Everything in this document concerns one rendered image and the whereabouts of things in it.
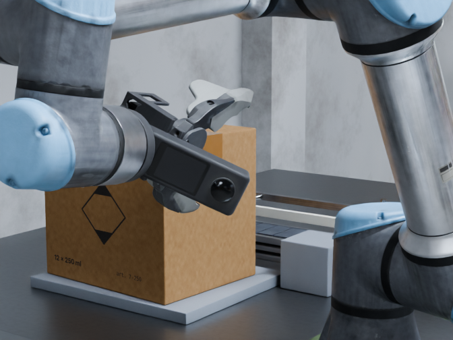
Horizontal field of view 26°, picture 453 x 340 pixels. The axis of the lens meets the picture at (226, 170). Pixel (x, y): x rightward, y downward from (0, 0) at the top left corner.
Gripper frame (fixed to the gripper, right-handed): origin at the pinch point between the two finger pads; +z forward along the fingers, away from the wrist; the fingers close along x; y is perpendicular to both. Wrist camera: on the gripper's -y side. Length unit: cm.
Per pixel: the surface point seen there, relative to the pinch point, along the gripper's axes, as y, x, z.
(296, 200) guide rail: 17, 21, 78
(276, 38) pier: 144, 24, 322
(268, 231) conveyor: 20, 30, 83
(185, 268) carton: 17, 32, 44
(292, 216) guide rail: 19, 26, 87
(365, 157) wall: 117, 74, 453
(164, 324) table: 13, 39, 37
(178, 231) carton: 20, 26, 41
